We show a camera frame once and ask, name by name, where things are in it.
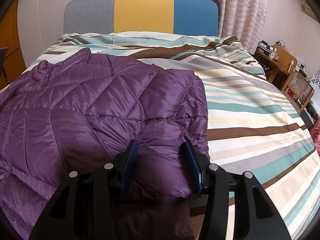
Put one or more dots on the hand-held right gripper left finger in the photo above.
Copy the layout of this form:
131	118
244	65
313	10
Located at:
127	170

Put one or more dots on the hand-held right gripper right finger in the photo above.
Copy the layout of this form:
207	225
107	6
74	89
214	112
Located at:
196	170

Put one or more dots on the purple quilted down jacket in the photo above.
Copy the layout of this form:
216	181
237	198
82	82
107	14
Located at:
100	110

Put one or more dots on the striped bed duvet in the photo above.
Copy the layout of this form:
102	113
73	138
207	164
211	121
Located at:
250	110

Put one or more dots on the wooden desk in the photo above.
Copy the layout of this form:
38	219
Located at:
271	63

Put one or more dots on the rattan wooden chair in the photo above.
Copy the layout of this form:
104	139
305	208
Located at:
300	90

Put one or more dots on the black box with jars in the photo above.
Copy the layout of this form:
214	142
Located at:
265	48

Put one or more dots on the white floral paper bag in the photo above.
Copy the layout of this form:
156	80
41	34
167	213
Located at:
315	81

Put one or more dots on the grey yellow blue headboard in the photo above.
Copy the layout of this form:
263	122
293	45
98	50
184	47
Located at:
142	10

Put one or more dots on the pink patterned curtain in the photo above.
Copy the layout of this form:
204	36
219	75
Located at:
240	7

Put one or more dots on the wooden wardrobe door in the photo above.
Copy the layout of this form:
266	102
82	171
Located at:
8	42

